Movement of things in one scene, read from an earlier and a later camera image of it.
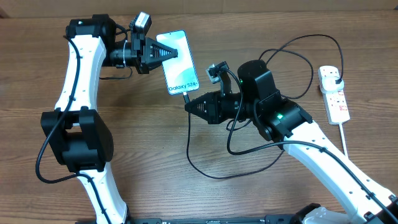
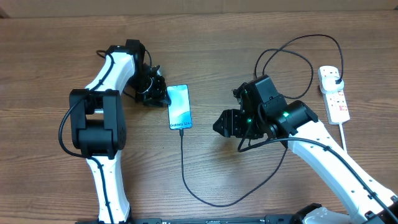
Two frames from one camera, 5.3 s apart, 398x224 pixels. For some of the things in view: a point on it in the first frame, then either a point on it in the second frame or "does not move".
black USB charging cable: x=274 y=163 → x=278 y=50
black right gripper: x=212 y=111 → x=230 y=118
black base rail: x=280 y=219 does not move
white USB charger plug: x=328 y=85 does not move
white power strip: x=337 y=107 does not move
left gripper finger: x=156 y=53 → x=166 y=98
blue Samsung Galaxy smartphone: x=180 y=73 → x=180 y=111
